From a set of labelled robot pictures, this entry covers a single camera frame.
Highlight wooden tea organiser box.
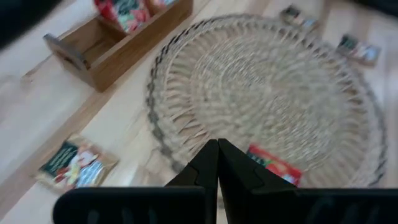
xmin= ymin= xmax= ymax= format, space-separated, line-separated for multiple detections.
xmin=42 ymin=0 xmax=194 ymax=93

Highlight round woven straw placemat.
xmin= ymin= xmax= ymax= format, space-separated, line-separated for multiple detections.
xmin=144 ymin=14 xmax=389 ymax=190

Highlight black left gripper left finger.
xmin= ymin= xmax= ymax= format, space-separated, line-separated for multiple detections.
xmin=164 ymin=139 xmax=219 ymax=189

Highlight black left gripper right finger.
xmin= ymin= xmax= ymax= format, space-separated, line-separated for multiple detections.
xmin=217 ymin=138 xmax=300 ymax=191

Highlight beige vanilla cinnamon tea bag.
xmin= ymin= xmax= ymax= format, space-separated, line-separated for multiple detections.
xmin=335 ymin=33 xmax=382 ymax=67
xmin=278 ymin=4 xmax=321 ymax=30
xmin=32 ymin=133 xmax=121 ymax=194

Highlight red strawberry tea bag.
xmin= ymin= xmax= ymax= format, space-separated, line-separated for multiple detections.
xmin=247 ymin=143 xmax=303 ymax=187
xmin=94 ymin=0 xmax=152 ymax=34

